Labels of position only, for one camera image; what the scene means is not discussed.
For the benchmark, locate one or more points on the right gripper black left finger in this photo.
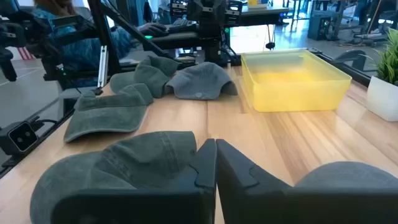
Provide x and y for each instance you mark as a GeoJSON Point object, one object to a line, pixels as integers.
{"type": "Point", "coordinates": [140, 207]}

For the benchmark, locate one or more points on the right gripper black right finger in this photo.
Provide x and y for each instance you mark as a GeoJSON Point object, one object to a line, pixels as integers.
{"type": "Point", "coordinates": [280, 205]}

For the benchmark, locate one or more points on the dark green cap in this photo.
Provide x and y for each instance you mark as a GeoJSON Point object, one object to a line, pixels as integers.
{"type": "Point", "coordinates": [152, 74]}
{"type": "Point", "coordinates": [109, 115]}
{"type": "Point", "coordinates": [124, 161]}

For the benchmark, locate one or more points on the blue denim jeans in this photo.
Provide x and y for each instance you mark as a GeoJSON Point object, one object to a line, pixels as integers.
{"type": "Point", "coordinates": [202, 81]}

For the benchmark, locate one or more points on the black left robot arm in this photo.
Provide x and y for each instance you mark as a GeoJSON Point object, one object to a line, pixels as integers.
{"type": "Point", "coordinates": [211, 31]}

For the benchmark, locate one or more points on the light blue denim cap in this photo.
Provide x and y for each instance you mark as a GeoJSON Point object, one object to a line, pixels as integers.
{"type": "Point", "coordinates": [348, 174]}

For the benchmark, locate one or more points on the translucent yellow plastic bin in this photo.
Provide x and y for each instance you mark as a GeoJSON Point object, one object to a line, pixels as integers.
{"type": "Point", "coordinates": [295, 90]}

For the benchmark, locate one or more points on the green plant in white pot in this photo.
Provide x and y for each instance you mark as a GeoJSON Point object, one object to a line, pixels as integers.
{"type": "Point", "coordinates": [384, 96]}

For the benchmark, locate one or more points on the person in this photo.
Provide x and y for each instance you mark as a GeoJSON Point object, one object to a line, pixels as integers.
{"type": "Point", "coordinates": [81, 46]}

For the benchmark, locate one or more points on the person's hand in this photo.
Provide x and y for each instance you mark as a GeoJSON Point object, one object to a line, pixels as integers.
{"type": "Point", "coordinates": [153, 29]}

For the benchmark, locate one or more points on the black computer tower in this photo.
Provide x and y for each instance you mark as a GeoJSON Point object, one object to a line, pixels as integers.
{"type": "Point", "coordinates": [323, 27]}

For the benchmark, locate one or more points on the black keyboard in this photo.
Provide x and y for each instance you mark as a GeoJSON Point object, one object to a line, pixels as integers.
{"type": "Point", "coordinates": [182, 26]}

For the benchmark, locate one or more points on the dark office desk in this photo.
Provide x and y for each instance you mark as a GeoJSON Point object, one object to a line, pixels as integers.
{"type": "Point", "coordinates": [261, 14]}

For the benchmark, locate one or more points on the black table-level camera box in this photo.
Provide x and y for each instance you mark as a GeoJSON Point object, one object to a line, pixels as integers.
{"type": "Point", "coordinates": [20, 137]}

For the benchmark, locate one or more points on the black diagonal frame strut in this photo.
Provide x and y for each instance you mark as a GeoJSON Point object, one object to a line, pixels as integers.
{"type": "Point", "coordinates": [136, 31]}

